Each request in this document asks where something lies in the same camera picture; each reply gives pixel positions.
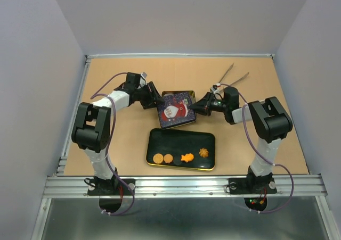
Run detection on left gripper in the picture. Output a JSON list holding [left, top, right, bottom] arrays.
[[135, 81, 165, 110]]

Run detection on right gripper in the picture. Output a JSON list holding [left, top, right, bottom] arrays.
[[189, 91, 228, 116]]

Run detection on gold tin lid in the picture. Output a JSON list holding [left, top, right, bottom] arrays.
[[156, 90, 197, 130]]

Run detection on metal tongs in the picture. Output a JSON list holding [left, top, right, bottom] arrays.
[[217, 62, 250, 86]]

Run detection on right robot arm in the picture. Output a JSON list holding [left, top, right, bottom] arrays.
[[190, 85, 293, 195]]

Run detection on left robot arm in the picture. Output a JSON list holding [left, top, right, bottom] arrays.
[[71, 72, 164, 194]]

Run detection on square cookie tin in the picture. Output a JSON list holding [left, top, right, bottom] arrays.
[[161, 90, 198, 126]]

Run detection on flower swirl cookie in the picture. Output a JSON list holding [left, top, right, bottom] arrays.
[[199, 148, 209, 158]]

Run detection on black serving tray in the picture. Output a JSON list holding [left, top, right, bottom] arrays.
[[145, 128, 215, 171]]

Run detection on orange fish cookie lower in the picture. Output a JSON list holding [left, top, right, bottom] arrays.
[[181, 153, 194, 163]]

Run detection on round waffle cookie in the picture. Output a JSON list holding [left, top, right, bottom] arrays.
[[153, 153, 164, 164]]

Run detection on small brown cookie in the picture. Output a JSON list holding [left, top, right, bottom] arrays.
[[164, 154, 173, 164]]

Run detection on black sandwich cookie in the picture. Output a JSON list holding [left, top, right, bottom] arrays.
[[173, 157, 182, 166]]

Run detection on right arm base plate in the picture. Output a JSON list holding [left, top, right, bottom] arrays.
[[228, 177, 277, 195]]

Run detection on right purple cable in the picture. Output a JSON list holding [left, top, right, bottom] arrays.
[[218, 82, 295, 214]]

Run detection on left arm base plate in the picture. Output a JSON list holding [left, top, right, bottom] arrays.
[[84, 177, 132, 196]]

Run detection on aluminium front rail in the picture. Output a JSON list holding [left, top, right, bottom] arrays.
[[43, 175, 327, 198]]

